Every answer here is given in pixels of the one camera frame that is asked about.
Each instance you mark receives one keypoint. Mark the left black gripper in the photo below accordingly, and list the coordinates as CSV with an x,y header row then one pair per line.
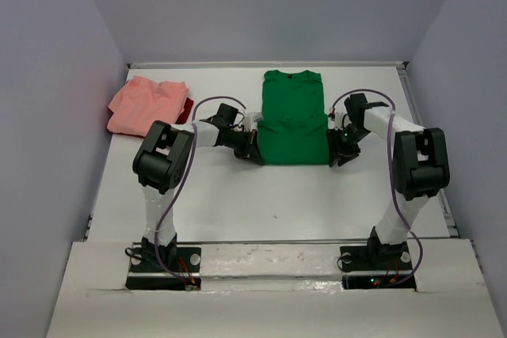
x,y
249,151

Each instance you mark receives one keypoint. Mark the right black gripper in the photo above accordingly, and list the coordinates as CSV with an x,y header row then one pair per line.
x,y
333,138

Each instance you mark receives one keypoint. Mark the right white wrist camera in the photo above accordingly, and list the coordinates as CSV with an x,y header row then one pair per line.
x,y
337,119

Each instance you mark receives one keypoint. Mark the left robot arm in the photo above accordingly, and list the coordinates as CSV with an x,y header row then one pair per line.
x,y
162,165

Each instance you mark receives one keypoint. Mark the green t shirt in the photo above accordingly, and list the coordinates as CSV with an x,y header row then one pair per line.
x,y
293,127

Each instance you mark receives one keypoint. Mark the pink folded t shirt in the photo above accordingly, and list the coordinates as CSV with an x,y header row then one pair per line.
x,y
142,101

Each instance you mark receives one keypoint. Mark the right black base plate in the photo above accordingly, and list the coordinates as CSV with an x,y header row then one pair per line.
x,y
361,271

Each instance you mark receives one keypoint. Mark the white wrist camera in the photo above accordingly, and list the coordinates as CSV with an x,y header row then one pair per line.
x,y
250,120
337,119

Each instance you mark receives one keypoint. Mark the dark red folded t shirt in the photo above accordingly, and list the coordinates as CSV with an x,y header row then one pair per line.
x,y
185,112

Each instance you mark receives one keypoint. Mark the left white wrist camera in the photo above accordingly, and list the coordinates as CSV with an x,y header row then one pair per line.
x,y
250,120

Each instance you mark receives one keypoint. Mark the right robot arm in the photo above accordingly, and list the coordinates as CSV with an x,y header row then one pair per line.
x,y
418,169

